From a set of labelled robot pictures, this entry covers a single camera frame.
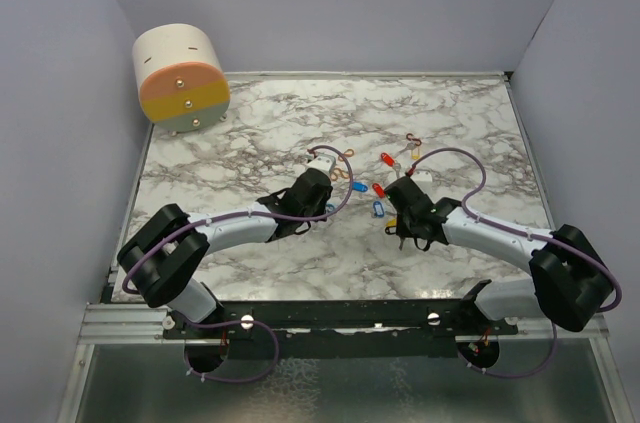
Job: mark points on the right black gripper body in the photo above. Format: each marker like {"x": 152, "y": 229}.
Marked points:
{"x": 404, "y": 226}

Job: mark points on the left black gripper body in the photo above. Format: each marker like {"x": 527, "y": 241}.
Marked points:
{"x": 319, "y": 210}

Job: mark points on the yellow key tag with key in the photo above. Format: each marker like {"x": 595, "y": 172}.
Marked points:
{"x": 411, "y": 150}

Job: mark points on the red S carabiner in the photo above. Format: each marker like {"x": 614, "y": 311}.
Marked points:
{"x": 413, "y": 139}

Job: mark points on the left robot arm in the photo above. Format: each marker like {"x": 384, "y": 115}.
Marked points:
{"x": 160, "y": 260}

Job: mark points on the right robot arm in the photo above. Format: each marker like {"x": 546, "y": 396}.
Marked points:
{"x": 566, "y": 281}

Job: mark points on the orange s carabiner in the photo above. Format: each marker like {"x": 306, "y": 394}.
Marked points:
{"x": 338, "y": 173}
{"x": 348, "y": 153}

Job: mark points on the blue framed key tag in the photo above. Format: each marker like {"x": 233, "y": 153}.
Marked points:
{"x": 378, "y": 209}

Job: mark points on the red key tag near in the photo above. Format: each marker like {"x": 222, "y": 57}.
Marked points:
{"x": 378, "y": 189}

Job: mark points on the red key tag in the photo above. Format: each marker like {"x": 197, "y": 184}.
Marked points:
{"x": 391, "y": 162}
{"x": 378, "y": 189}

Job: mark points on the blue solid key tag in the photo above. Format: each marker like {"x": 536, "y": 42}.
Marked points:
{"x": 359, "y": 187}

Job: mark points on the orange S carabiner far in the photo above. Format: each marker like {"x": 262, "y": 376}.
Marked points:
{"x": 348, "y": 153}

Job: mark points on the red key tag far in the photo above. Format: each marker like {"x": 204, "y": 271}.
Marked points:
{"x": 391, "y": 162}

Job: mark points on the pastel three-drawer cylinder box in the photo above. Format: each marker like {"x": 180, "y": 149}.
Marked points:
{"x": 181, "y": 86}

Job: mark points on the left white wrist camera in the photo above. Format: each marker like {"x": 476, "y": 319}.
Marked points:
{"x": 322, "y": 162}

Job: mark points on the black mounting rail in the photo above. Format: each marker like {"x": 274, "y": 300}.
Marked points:
{"x": 368, "y": 328}

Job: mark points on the aluminium extrusion frame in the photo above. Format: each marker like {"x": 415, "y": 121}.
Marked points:
{"x": 121, "y": 324}

